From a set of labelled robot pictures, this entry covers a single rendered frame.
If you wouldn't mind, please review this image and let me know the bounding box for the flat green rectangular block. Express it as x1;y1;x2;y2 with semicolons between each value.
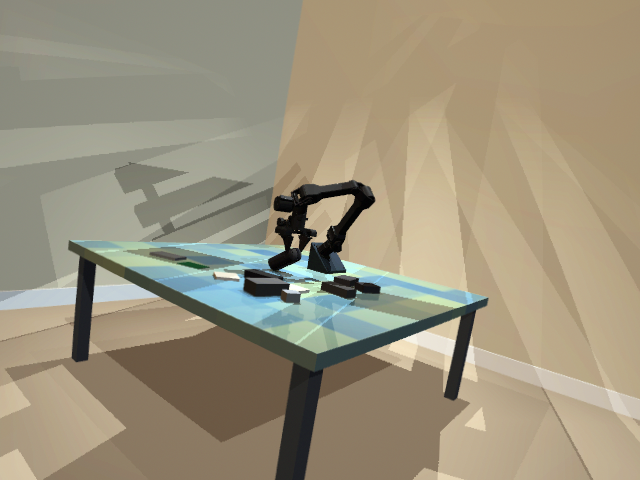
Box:
177;262;210;269

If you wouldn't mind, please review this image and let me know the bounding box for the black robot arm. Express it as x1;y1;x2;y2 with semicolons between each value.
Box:
274;180;375;258

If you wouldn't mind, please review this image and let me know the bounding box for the cream flat square block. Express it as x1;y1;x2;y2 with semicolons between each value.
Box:
213;272;239;282

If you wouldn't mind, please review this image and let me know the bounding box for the white flat square tile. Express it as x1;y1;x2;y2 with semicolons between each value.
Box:
289;284;310;294

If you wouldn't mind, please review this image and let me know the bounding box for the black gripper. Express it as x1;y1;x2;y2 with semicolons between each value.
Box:
275;213;317;253

